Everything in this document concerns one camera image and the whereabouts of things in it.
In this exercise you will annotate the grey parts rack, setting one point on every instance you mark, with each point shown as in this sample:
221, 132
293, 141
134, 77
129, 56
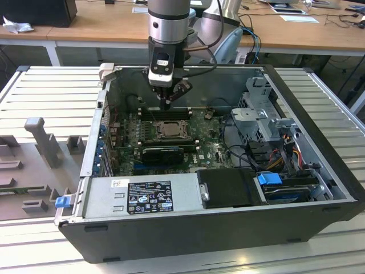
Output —
37, 171

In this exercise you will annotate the CPU with silver top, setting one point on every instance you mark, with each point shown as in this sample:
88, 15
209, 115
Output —
171, 128

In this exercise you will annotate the grey power supply box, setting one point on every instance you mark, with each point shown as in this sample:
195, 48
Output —
97, 197

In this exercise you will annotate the crumpled white paper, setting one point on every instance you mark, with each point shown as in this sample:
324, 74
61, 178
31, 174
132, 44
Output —
17, 26

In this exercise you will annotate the green motherboard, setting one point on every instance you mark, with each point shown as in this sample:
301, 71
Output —
205, 154

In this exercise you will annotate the grey metal drive cage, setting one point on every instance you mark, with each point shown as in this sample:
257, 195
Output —
251, 114

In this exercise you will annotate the black computer tower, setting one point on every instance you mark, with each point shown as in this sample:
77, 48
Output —
37, 11

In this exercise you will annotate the black plastic shroud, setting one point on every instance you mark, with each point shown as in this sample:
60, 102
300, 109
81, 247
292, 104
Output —
228, 185

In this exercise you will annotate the pale blue teach pendant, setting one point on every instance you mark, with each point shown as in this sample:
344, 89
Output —
228, 45

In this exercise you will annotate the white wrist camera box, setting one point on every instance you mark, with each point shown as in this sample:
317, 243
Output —
161, 77

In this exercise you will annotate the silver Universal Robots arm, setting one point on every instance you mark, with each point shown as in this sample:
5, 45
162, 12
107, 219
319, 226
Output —
168, 25

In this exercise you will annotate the CPU socket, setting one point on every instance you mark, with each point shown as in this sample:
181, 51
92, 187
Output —
155, 134

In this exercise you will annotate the hard disk in blue carrier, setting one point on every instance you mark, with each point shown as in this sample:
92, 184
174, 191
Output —
269, 181

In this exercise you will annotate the blue plastic latch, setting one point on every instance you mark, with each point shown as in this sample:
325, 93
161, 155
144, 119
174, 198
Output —
62, 202

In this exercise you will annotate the black open PC case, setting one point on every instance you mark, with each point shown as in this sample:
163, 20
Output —
185, 237

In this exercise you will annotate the black graphics card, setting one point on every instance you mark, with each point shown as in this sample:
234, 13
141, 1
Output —
162, 155

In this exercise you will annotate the wooden desk white legs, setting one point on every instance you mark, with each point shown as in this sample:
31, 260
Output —
99, 25
285, 31

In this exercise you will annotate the black RAM slot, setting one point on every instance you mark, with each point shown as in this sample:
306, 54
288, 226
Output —
179, 112
179, 118
179, 115
179, 109

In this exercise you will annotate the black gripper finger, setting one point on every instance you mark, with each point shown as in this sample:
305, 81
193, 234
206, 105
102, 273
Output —
165, 100
180, 89

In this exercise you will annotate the pale paper sheet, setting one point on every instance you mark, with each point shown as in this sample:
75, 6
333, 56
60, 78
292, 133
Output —
299, 18

